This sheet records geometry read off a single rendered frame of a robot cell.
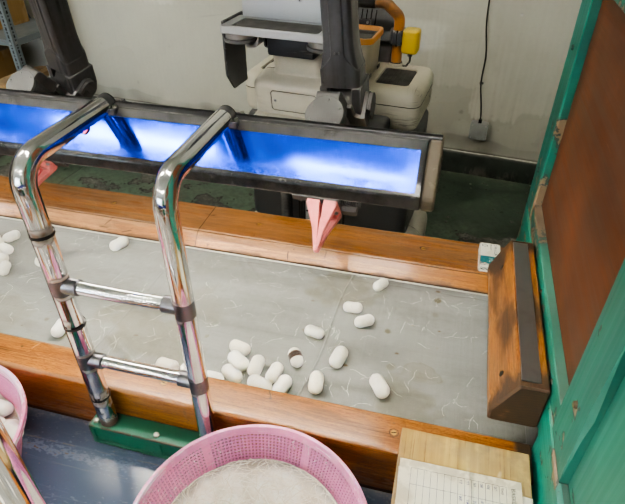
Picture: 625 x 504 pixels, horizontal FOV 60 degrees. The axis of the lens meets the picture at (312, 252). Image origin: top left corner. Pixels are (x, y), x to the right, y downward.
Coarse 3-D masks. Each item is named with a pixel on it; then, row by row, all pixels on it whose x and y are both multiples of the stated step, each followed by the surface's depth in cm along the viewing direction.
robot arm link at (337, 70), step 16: (320, 0) 76; (336, 0) 75; (352, 0) 76; (336, 16) 77; (352, 16) 77; (336, 32) 78; (352, 32) 78; (336, 48) 80; (352, 48) 80; (336, 64) 81; (352, 64) 81; (336, 80) 83; (352, 80) 82; (368, 80) 87; (352, 96) 84
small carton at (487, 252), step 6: (480, 246) 96; (486, 246) 96; (492, 246) 96; (498, 246) 96; (480, 252) 94; (486, 252) 94; (492, 252) 94; (498, 252) 94; (480, 258) 93; (486, 258) 93; (492, 258) 93; (480, 264) 93; (486, 264) 92; (480, 270) 93; (486, 270) 93
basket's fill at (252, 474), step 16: (240, 464) 68; (256, 464) 68; (272, 464) 68; (288, 464) 68; (208, 480) 67; (224, 480) 66; (240, 480) 67; (256, 480) 66; (272, 480) 66; (288, 480) 66; (304, 480) 67; (192, 496) 65; (208, 496) 65; (224, 496) 65; (240, 496) 65; (256, 496) 64; (272, 496) 65; (288, 496) 64; (304, 496) 65; (320, 496) 65
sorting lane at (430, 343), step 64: (64, 256) 101; (128, 256) 101; (192, 256) 101; (0, 320) 87; (128, 320) 87; (256, 320) 87; (320, 320) 87; (384, 320) 87; (448, 320) 87; (448, 384) 77
